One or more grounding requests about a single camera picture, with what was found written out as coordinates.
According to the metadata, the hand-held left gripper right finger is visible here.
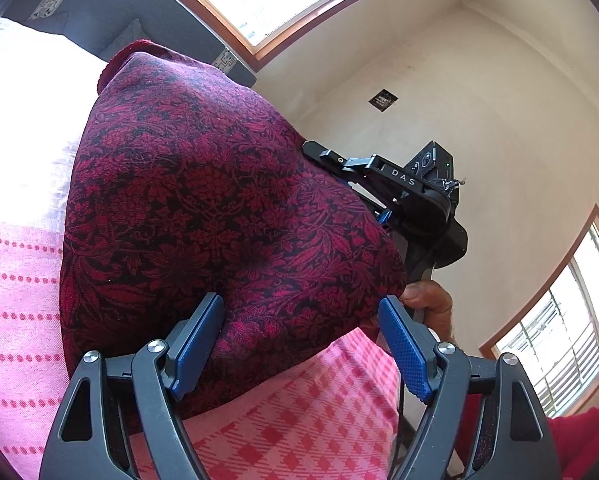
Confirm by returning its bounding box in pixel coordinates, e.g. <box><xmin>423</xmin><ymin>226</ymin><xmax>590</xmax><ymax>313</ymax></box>
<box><xmin>378</xmin><ymin>295</ymin><xmax>563</xmax><ymax>480</ymax></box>

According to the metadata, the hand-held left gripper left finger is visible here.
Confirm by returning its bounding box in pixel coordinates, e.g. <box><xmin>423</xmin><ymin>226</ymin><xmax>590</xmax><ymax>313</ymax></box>
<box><xmin>39</xmin><ymin>292</ymin><xmax>226</xmax><ymax>480</ymax></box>

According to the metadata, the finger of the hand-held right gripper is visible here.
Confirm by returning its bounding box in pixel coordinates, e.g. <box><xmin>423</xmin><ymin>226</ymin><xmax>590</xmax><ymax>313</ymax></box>
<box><xmin>337</xmin><ymin>176</ymin><xmax>400</xmax><ymax>226</ymax></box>
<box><xmin>302</xmin><ymin>141</ymin><xmax>383</xmax><ymax>176</ymax></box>

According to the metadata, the maroon floral cloth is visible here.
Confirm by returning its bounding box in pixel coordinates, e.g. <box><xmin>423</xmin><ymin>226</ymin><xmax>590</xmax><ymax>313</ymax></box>
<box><xmin>59</xmin><ymin>39</ymin><xmax>409</xmax><ymax>418</ymax></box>

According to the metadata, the person's right hand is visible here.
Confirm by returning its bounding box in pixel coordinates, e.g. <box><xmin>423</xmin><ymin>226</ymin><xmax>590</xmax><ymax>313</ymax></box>
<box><xmin>403</xmin><ymin>281</ymin><xmax>457</xmax><ymax>347</ymax></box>

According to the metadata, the small wooden framed window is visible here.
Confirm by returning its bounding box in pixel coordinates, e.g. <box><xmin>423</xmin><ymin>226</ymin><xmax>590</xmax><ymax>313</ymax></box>
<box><xmin>479</xmin><ymin>204</ymin><xmax>599</xmax><ymax>418</ymax></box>

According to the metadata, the pink checked bed sheet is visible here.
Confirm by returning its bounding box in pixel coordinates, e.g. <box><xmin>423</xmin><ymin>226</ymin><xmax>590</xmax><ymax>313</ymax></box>
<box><xmin>0</xmin><ymin>17</ymin><xmax>405</xmax><ymax>480</ymax></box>

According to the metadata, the person's red clothing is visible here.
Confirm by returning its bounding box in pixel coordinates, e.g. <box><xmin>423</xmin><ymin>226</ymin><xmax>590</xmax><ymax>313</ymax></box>
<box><xmin>452</xmin><ymin>392</ymin><xmax>599</xmax><ymax>480</ymax></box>

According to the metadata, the dark grey cushion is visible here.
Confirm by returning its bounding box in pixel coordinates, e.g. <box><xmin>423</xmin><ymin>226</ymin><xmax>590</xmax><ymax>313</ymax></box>
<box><xmin>99</xmin><ymin>19</ymin><xmax>146</xmax><ymax>61</ymax></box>

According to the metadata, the dark grey sofa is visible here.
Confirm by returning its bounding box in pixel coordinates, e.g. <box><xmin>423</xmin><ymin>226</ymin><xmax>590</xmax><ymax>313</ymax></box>
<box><xmin>19</xmin><ymin>0</ymin><xmax>257</xmax><ymax>88</ymax></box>

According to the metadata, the dark square wall plate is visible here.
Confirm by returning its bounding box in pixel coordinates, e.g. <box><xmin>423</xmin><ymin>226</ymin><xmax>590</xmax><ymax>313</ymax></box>
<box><xmin>368</xmin><ymin>89</ymin><xmax>397</xmax><ymax>111</ymax></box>

